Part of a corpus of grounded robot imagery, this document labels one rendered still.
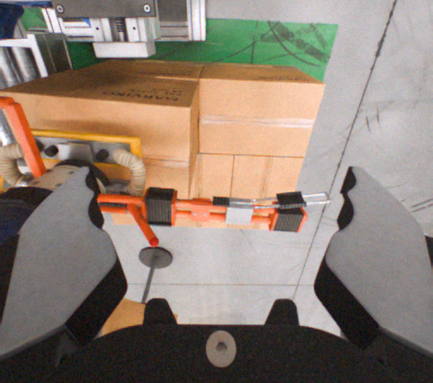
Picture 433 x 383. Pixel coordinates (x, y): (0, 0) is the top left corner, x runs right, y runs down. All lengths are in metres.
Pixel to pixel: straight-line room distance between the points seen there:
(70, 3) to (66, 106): 0.32
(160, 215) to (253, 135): 0.74
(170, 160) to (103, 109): 0.27
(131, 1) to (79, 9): 0.12
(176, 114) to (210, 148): 0.53
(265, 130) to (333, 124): 0.86
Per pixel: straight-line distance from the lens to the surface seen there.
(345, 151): 2.13
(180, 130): 0.75
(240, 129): 1.18
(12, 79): 1.47
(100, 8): 0.64
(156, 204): 0.61
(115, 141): 0.69
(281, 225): 0.65
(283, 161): 1.32
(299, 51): 1.71
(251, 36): 1.64
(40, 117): 0.93
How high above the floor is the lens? 1.63
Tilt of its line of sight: 58 degrees down
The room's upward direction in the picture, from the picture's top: 179 degrees counter-clockwise
